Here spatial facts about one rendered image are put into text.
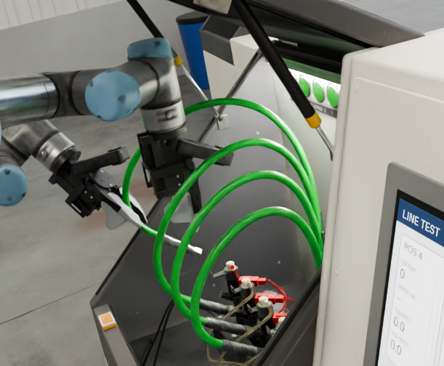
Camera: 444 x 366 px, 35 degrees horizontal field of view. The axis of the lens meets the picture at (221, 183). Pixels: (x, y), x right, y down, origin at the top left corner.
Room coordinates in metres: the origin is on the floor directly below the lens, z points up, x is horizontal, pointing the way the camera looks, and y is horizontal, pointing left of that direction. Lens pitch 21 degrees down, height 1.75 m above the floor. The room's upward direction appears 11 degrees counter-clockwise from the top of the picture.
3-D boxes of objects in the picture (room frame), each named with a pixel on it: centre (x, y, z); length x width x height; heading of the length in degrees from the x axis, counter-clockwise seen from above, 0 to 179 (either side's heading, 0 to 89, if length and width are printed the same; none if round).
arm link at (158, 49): (1.19, 0.08, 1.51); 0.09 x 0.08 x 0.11; 151
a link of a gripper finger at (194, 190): (1.17, 0.06, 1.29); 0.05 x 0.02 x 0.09; 17
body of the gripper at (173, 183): (1.19, 0.09, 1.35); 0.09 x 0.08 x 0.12; 107
